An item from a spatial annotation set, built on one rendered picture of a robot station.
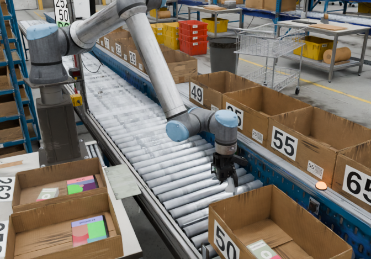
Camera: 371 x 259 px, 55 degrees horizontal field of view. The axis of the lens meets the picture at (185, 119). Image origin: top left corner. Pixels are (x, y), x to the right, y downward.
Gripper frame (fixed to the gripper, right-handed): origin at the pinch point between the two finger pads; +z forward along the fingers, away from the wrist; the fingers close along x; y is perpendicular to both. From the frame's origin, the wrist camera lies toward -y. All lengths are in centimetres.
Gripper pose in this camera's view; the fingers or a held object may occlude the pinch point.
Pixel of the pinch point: (228, 189)
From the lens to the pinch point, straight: 160.8
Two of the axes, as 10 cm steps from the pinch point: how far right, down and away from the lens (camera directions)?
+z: 0.2, 9.2, 4.0
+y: -8.8, 2.0, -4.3
